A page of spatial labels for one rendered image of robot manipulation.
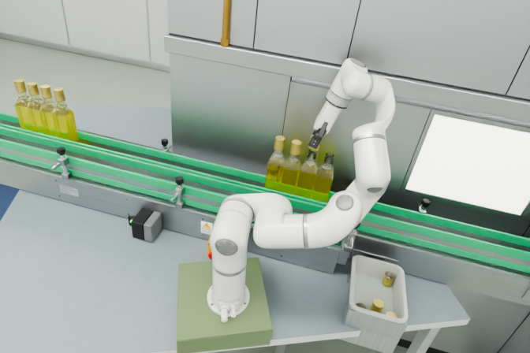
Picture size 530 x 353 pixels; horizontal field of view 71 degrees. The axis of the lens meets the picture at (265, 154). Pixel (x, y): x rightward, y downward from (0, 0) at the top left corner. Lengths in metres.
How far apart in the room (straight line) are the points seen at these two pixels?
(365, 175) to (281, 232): 0.25
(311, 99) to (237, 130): 0.33
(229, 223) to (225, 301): 0.27
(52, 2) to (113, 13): 0.86
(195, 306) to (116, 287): 0.29
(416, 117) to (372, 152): 0.41
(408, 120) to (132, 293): 1.05
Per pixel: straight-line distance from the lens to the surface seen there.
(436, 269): 1.48
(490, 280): 1.54
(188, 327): 1.13
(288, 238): 0.91
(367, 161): 0.94
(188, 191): 1.33
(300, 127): 1.35
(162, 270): 1.35
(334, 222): 0.88
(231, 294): 1.09
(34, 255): 1.50
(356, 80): 1.03
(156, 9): 4.88
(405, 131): 1.34
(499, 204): 1.56
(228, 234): 0.92
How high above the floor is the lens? 1.78
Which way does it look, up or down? 32 degrees down
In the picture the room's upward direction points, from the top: 7 degrees clockwise
